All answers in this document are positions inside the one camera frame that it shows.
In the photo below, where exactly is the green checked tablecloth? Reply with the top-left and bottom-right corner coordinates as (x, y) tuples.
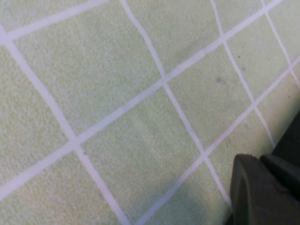
(0, 0), (300, 225)

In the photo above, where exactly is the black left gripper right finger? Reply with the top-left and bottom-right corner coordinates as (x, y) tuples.
(259, 154), (300, 201)

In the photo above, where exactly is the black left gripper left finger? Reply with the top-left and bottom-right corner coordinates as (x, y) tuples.
(229, 153), (300, 225)

